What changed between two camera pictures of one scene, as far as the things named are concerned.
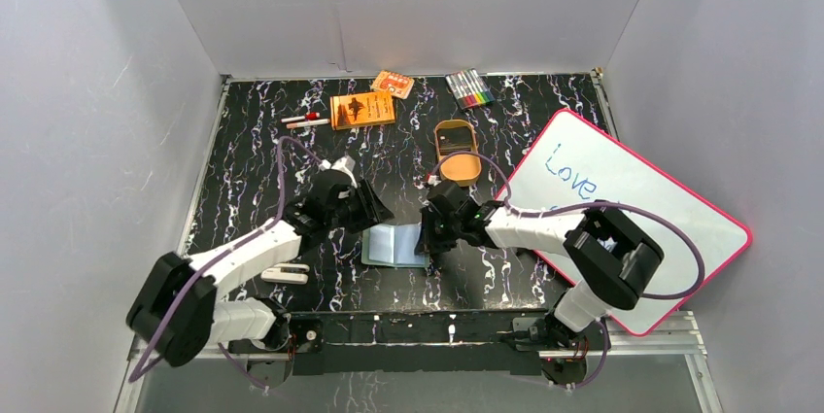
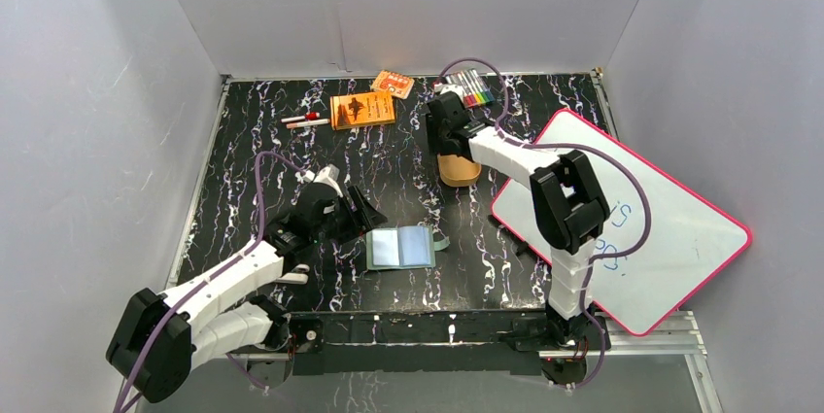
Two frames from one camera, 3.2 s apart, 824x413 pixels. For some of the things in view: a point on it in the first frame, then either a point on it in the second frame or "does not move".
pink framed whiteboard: x=574 y=163 does not move
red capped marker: x=308 y=116 does not move
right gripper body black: x=452 y=223 → x=437 y=136
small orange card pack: x=399 y=86 does not move
